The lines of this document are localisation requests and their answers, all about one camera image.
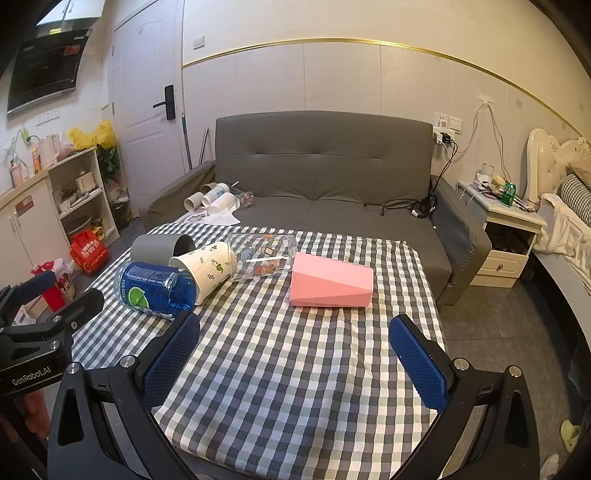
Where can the cream bed headboard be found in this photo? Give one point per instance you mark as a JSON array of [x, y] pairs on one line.
[[542, 157]]

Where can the white tissue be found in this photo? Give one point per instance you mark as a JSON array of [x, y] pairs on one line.
[[221, 217]]

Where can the clear printed plastic cup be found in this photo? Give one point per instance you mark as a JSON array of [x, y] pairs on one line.
[[265, 256]]

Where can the white paper tube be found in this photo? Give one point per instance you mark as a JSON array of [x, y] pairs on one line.
[[193, 201], [222, 204]]

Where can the pale slipper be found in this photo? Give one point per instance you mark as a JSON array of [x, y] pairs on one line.
[[550, 467], [570, 434]]

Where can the white electric kettle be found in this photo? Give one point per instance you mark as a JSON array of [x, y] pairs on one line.
[[50, 150]]

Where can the yellow plastic bag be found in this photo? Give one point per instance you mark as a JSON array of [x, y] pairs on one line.
[[94, 134]]

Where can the white bedside table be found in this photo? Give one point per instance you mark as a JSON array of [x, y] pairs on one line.
[[508, 240]]

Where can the cups on sofa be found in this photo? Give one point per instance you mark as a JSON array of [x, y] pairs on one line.
[[216, 194]]

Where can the person's left hand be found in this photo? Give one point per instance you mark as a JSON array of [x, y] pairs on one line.
[[36, 410]]

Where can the white wall socket panel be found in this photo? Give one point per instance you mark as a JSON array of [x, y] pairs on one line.
[[447, 122]]

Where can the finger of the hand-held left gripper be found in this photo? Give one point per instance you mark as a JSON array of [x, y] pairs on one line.
[[87, 301], [42, 280]]

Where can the checked pillow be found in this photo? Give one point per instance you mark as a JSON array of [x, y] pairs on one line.
[[577, 198]]

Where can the checked tablecloth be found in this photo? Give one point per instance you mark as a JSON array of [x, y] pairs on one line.
[[286, 364]]

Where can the red cartoon bag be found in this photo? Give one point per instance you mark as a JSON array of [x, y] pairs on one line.
[[57, 286]]

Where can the orange bottle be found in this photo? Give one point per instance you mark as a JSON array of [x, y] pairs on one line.
[[35, 159]]

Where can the pink faceted cup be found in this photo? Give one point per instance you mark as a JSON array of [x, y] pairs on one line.
[[330, 284]]

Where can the white door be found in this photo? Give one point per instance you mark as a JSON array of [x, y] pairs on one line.
[[143, 60]]

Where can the green plant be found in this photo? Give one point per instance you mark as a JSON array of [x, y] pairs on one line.
[[109, 164]]

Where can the white floral paper cup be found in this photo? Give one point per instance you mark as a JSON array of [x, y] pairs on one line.
[[207, 267]]

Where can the white open shelf unit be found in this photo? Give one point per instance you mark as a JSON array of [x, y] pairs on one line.
[[83, 194]]

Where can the white kitchen cabinet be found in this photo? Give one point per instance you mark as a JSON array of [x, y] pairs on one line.
[[27, 221]]

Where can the white cylinder container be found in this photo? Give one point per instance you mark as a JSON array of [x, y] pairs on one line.
[[485, 173]]

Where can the white wall switch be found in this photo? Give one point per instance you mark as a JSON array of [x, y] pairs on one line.
[[198, 42]]

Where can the white wall cabinet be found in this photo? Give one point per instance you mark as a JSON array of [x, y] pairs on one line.
[[74, 9]]

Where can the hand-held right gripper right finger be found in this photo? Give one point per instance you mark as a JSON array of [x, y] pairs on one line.
[[419, 367]]

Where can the black range hood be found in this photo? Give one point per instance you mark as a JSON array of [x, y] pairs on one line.
[[46, 69]]

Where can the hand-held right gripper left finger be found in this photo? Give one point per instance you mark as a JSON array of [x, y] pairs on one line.
[[170, 357]]

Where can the white blanket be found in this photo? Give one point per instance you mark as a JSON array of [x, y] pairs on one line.
[[565, 235]]

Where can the grey sofa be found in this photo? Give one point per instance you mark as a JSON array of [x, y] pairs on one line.
[[318, 184]]

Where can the black trash bin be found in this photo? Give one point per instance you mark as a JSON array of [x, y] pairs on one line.
[[121, 217]]

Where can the grey cup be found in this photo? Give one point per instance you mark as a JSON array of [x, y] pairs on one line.
[[154, 249]]

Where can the green can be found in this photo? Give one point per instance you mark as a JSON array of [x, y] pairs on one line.
[[509, 194]]

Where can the blue transparent cup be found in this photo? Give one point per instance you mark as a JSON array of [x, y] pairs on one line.
[[147, 288]]

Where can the black charger plug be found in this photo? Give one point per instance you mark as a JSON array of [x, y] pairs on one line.
[[447, 138]]

